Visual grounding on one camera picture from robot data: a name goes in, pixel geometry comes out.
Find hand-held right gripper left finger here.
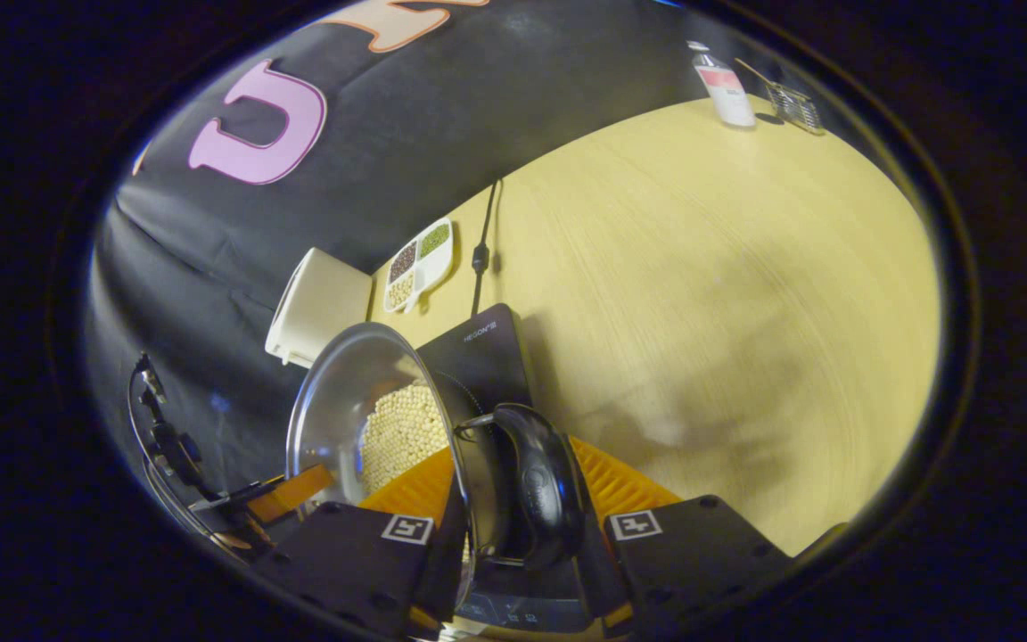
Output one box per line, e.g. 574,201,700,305
255,446,470,638

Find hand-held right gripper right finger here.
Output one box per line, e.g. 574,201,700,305
567,435,795,638

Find steel pot with black handles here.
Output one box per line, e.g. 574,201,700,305
286,322,587,625

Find black induction cooktop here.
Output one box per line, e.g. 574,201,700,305
415,303,595,636

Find pile of yellow soybeans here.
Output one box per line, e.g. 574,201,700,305
358,383,450,496

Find white toaster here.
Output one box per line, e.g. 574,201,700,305
265,247,374,369

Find white divided dish of beans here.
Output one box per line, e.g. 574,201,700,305
383,217,456,315

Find black backdrop cloth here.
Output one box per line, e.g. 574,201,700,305
86,0,800,500

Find clear bottle with pink label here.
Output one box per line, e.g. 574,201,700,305
687,40,758,129

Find brown wooden stick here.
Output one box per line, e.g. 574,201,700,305
735,58,777,90

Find black power cable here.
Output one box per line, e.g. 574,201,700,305
471,178,504,318

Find wire mesh holder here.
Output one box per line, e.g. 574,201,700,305
768,78,826,136

